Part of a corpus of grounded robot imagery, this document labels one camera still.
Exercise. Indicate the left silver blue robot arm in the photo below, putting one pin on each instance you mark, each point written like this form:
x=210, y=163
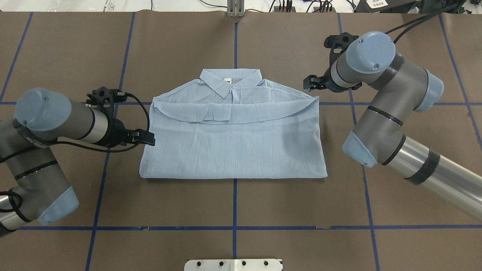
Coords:
x=42, y=119

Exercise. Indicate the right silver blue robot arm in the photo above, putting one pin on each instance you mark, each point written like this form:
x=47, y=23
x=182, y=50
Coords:
x=402, y=88

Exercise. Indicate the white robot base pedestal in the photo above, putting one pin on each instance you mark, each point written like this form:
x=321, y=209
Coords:
x=234, y=265

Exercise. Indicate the light blue button-up shirt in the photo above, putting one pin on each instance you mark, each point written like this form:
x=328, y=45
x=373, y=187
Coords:
x=233, y=123

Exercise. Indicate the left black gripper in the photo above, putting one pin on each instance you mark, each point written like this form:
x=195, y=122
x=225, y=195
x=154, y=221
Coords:
x=116, y=131

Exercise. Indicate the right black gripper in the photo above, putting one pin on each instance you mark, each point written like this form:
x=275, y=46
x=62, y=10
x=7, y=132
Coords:
x=326, y=80

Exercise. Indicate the aluminium frame post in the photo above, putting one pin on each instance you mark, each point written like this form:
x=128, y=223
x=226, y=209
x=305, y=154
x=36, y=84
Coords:
x=235, y=8

